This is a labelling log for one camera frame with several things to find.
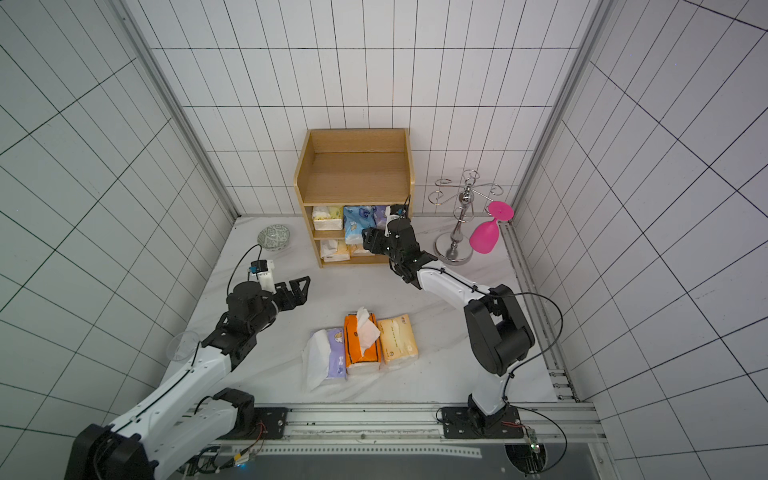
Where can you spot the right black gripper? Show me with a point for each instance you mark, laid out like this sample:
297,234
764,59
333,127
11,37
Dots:
383,241

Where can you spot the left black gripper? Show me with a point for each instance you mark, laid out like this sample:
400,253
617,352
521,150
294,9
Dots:
301,297

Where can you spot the blue tissue pack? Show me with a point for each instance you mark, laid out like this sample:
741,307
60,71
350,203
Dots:
356,220

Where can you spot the purple white tissue pack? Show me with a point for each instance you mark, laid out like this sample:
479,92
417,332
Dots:
323,359

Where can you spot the orange tissue box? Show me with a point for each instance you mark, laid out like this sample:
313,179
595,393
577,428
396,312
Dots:
362,347

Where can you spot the white green tissue pack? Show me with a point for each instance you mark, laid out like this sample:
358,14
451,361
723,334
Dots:
327,218

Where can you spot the beige tissue pack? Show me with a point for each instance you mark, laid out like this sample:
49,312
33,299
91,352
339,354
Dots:
399,346

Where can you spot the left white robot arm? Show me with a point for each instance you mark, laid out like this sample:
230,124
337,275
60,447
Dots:
190,410

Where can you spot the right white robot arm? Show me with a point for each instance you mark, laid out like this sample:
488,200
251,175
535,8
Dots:
498,332

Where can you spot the purple tissue pack on shelf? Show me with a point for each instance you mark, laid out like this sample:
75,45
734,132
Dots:
380,215

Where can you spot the yellow tissue pack middle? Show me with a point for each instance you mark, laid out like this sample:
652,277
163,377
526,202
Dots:
358,250

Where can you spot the wooden three-tier shelf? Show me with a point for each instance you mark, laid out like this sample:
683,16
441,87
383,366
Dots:
340,167

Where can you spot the chrome glass holder stand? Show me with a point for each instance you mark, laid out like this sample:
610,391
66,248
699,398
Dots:
454,248

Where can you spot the pink plastic wine glass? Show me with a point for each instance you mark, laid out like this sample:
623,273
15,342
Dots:
485,237

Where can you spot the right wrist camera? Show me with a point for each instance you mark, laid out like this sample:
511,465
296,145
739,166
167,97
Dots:
397,211

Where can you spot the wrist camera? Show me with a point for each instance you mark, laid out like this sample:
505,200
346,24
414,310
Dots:
397,211
263,272

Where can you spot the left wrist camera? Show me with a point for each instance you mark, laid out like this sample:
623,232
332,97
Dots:
263,272

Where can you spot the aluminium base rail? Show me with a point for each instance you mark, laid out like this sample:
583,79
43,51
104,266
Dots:
420,428

